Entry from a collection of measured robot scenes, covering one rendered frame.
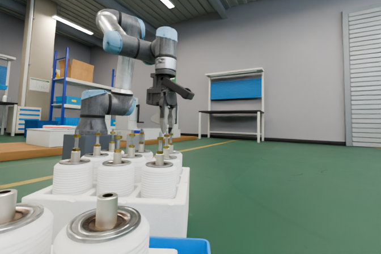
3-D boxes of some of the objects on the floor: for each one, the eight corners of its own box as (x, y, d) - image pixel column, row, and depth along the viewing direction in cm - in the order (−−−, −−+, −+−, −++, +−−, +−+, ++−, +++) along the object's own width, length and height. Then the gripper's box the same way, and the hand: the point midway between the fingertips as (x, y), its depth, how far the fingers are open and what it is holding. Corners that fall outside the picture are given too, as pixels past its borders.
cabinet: (5, 134, 468) (8, 106, 473) (29, 134, 509) (31, 108, 514) (15, 135, 440) (18, 106, 445) (39, 135, 481) (42, 108, 486)
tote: (22, 137, 408) (24, 119, 411) (43, 136, 445) (45, 120, 448) (36, 138, 387) (37, 120, 390) (57, 137, 425) (58, 121, 427)
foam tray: (13, 278, 44) (20, 197, 46) (98, 206, 83) (101, 164, 84) (182, 286, 43) (185, 203, 45) (188, 210, 82) (189, 166, 83)
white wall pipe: (17, 134, 507) (30, -12, 536) (22, 134, 518) (36, -9, 547) (18, 134, 501) (32, -13, 530) (24, 134, 512) (37, -10, 541)
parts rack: (46, 135, 486) (53, 50, 502) (109, 133, 651) (113, 70, 666) (59, 136, 455) (66, 46, 471) (123, 134, 619) (126, 67, 635)
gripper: (161, 77, 75) (159, 132, 73) (143, 69, 65) (140, 133, 63) (181, 75, 71) (179, 133, 70) (165, 67, 61) (163, 134, 59)
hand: (168, 130), depth 65 cm, fingers open, 3 cm apart
